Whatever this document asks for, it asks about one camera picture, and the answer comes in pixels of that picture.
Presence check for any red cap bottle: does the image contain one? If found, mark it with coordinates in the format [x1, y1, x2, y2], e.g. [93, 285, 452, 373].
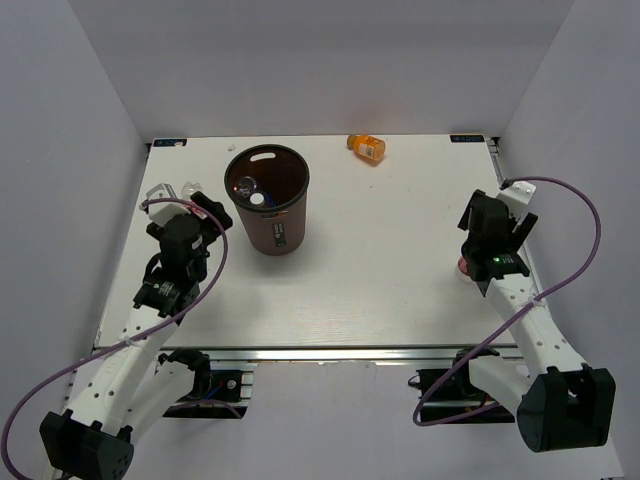
[455, 256, 472, 283]

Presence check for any clear bottle red label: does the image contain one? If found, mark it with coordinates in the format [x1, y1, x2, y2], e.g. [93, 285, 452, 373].
[181, 182, 206, 219]

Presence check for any blue label water bottle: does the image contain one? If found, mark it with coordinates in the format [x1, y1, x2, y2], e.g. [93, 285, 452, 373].
[233, 176, 258, 200]
[249, 191, 275, 208]

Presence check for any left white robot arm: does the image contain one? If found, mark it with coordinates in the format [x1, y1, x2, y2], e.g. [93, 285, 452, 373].
[39, 190, 233, 479]

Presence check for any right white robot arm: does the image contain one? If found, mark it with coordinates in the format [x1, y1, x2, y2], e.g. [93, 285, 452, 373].
[451, 182, 616, 452]

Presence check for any brown plastic waste bin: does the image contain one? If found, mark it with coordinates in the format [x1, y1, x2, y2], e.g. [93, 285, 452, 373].
[224, 144, 310, 256]

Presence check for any left blue corner sticker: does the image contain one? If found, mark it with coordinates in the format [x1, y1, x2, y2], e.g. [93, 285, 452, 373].
[152, 138, 187, 148]

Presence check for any blue corner sticker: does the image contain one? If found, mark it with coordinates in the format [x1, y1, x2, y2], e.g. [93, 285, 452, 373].
[449, 134, 485, 143]
[152, 138, 187, 148]

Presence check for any right blue corner sticker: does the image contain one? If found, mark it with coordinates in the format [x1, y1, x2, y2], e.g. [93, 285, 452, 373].
[449, 134, 485, 143]

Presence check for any orange bottle with white label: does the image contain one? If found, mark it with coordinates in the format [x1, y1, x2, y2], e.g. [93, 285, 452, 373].
[346, 134, 386, 165]

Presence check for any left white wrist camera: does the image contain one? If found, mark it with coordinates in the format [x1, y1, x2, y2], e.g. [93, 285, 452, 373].
[139, 183, 188, 227]

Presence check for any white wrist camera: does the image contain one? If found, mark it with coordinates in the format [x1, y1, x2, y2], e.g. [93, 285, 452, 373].
[496, 181, 536, 221]
[139, 183, 188, 227]

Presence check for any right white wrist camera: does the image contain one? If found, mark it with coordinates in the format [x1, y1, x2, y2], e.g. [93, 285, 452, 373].
[496, 181, 536, 221]

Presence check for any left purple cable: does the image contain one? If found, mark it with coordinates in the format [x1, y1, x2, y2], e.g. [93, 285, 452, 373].
[0, 198, 230, 479]

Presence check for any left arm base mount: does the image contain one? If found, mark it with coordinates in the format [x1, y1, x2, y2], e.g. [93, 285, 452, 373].
[155, 349, 255, 420]

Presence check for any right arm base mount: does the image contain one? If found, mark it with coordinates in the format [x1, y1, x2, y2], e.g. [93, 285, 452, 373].
[407, 348, 515, 426]

